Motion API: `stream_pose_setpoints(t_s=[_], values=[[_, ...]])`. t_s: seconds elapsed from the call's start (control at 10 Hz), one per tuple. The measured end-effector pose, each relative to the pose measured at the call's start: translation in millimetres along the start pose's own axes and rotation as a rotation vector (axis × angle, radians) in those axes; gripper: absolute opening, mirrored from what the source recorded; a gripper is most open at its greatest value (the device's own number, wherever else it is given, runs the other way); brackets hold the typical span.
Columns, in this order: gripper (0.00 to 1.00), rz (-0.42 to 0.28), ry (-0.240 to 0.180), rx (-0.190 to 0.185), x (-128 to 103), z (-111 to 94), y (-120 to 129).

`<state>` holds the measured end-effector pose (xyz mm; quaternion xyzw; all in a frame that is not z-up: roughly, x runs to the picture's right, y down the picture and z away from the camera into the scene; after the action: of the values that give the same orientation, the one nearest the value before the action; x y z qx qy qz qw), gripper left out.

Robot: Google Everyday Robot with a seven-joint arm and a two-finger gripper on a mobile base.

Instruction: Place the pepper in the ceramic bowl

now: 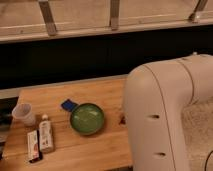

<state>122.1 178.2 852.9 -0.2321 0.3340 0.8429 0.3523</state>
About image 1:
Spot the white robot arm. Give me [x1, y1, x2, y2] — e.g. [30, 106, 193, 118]
[123, 54, 213, 171]

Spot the green ceramic bowl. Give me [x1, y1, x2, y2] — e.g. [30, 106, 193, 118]
[70, 103, 105, 135]

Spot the red chili pepper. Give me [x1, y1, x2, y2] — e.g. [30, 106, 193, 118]
[119, 116, 126, 125]

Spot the blue rectangular block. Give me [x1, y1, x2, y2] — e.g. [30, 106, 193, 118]
[61, 99, 78, 112]

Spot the wooden cutting board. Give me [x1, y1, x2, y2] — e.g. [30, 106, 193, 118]
[0, 78, 132, 171]

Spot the white squeeze bottle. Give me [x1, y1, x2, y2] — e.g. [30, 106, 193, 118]
[39, 114, 54, 153]

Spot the clear plastic cup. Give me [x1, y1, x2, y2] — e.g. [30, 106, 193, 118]
[12, 103, 36, 126]

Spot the white and red box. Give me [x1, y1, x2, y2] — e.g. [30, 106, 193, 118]
[27, 130, 43, 163]

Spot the metal window frame rail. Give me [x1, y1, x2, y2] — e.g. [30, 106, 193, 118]
[0, 0, 213, 43]

